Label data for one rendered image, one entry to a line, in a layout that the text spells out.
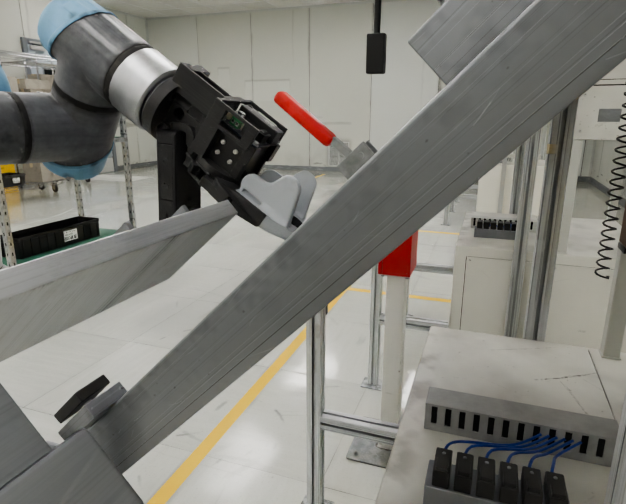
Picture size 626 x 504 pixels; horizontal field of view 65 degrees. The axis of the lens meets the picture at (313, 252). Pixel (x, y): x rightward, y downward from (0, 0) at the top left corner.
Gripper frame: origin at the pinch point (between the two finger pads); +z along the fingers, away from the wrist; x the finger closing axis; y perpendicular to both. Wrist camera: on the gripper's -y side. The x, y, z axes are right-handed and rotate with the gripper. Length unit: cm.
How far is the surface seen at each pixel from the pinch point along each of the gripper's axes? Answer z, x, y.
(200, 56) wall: -528, 871, -219
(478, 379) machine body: 35, 39, -17
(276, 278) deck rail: 1.7, -10.0, 0.3
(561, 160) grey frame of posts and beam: 22, 60, 21
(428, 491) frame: 29.3, 5.0, -17.1
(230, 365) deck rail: 3.0, -10.0, -9.8
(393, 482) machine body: 27.1, 8.3, -22.1
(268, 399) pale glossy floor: 9, 108, -111
